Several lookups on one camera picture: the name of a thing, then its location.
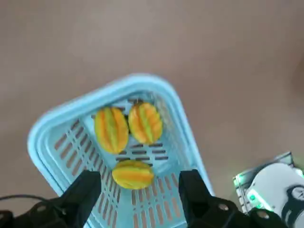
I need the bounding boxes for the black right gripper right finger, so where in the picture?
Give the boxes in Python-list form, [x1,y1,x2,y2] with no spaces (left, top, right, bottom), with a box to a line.
[179,169,289,228]

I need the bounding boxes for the blue plastic basket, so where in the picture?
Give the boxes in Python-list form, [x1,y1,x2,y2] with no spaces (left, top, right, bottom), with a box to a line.
[27,73,216,228]

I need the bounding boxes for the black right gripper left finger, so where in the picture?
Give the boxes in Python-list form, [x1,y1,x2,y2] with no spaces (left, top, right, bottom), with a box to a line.
[0,170,102,228]

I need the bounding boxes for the yellow star fruit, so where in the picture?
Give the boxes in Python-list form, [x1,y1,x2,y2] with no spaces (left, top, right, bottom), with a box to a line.
[128,102,163,144]
[112,159,155,190]
[94,107,130,154]

